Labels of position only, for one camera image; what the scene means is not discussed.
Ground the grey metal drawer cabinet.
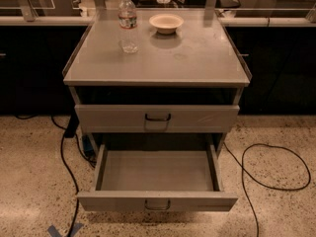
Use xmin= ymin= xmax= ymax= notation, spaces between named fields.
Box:
xmin=61 ymin=7 xmax=253 ymax=156

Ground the thick black floor cable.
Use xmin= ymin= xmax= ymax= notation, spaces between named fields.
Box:
xmin=14 ymin=114 xmax=97 ymax=237

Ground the grey drawer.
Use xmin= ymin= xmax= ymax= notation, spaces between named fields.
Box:
xmin=77 ymin=145 xmax=238 ymax=212
xmin=75 ymin=105 xmax=239 ymax=133

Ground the beige paper bowl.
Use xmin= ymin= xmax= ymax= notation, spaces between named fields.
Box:
xmin=149 ymin=14 xmax=184 ymax=35

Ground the thin black floor cable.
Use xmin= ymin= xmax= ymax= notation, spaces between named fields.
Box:
xmin=223 ymin=141 xmax=312 ymax=237

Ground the grey top drawer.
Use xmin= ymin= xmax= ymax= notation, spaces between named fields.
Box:
xmin=75 ymin=105 xmax=239 ymax=133

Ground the clear plastic water bottle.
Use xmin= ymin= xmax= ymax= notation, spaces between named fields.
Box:
xmin=118 ymin=0 xmax=138 ymax=53

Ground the blue power strip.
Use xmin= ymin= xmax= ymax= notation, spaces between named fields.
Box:
xmin=82 ymin=135 xmax=95 ymax=158

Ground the blue tape cross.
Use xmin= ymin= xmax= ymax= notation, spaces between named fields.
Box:
xmin=47 ymin=223 xmax=83 ymax=237

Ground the white counter ledge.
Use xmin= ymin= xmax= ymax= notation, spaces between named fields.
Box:
xmin=0 ymin=16 xmax=316 ymax=28

